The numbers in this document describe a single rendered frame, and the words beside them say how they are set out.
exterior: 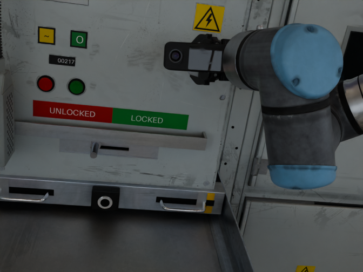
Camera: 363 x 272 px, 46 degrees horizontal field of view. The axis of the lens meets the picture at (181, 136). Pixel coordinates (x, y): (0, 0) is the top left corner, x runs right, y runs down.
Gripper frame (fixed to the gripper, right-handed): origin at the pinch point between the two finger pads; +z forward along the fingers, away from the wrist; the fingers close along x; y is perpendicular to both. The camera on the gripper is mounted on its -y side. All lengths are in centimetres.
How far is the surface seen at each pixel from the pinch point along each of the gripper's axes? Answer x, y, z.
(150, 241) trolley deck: -38.3, -5.2, 2.3
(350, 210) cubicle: -41, 61, 14
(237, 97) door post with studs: -8.5, 22.4, 17.9
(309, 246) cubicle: -54, 52, 20
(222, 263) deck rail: -40.5, 7.1, -7.3
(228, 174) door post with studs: -30.6, 24.3, 23.3
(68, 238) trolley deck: -37.4, -21.7, 6.1
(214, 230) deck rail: -37.7, 10.3, 3.0
